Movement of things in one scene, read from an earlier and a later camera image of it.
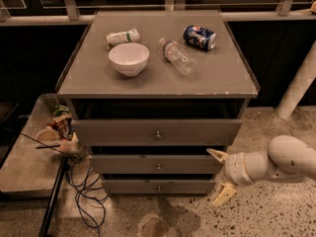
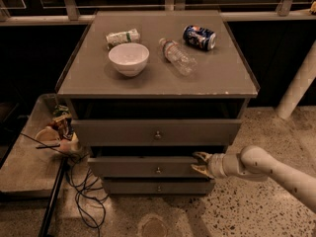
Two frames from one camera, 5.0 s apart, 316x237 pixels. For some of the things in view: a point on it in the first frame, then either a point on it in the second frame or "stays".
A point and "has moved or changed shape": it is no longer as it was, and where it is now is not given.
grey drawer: x=154 y=164 has moved or changed shape
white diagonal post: x=298 y=86 stays
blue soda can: x=199 y=38 stays
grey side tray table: x=28 y=170 stays
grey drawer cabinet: x=157 y=98 stays
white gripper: x=234 y=169 → x=214 y=165
